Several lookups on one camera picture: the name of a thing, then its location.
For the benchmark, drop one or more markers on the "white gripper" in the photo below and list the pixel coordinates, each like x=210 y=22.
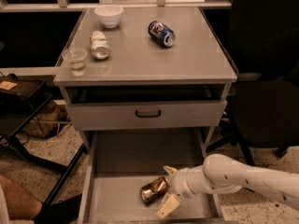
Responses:
x=177 y=181

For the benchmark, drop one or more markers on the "crushed orange can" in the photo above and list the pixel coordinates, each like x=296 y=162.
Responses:
x=155 y=189

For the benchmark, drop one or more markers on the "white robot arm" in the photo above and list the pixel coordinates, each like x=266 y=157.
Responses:
x=220 y=174

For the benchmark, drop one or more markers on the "open grey middle drawer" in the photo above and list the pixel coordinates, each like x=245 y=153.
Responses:
x=122 y=162

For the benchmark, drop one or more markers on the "closed grey top drawer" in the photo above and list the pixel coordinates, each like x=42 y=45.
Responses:
x=121 y=116

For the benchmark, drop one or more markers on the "grey drawer cabinet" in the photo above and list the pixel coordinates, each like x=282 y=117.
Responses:
x=139 y=70

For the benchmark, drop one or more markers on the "blue soda can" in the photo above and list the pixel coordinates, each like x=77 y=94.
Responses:
x=161 y=33

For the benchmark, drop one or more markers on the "green white soda can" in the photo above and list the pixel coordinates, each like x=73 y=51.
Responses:
x=99 y=46

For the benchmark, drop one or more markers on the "black shoe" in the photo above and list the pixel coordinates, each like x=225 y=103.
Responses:
x=62 y=212

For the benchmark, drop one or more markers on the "brown bag on floor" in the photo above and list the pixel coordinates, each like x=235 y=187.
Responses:
x=48 y=122

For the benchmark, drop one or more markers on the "person's bare leg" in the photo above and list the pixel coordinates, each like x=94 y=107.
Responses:
x=21 y=203

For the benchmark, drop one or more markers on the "clear plastic cup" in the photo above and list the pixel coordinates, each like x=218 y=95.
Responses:
x=75 y=58

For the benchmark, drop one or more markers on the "black side table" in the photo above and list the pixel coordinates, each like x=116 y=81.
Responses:
x=21 y=101

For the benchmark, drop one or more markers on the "white bowl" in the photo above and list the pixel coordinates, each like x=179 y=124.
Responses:
x=109 y=15

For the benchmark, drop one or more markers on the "black office chair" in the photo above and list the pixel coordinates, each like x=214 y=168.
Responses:
x=263 y=42

